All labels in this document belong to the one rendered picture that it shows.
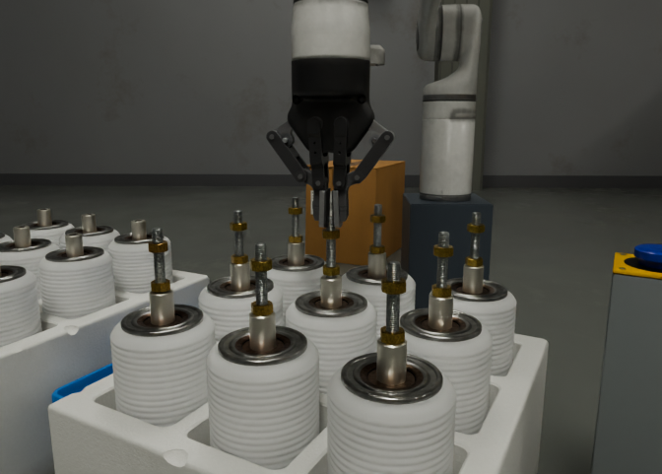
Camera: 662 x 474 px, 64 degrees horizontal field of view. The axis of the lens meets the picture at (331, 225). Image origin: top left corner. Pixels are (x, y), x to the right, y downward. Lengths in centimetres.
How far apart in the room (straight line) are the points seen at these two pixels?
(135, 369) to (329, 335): 18
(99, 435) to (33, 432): 25
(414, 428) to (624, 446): 25
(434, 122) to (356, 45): 46
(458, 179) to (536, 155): 279
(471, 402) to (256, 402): 19
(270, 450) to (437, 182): 61
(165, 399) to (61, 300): 33
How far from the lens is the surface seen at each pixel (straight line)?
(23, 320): 76
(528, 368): 63
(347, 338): 53
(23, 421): 76
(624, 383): 55
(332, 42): 50
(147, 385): 52
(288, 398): 44
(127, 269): 88
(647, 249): 54
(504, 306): 60
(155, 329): 52
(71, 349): 77
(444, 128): 93
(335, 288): 55
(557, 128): 376
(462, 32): 95
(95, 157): 392
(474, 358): 49
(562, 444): 86
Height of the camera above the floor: 44
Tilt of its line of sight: 11 degrees down
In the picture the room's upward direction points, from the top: straight up
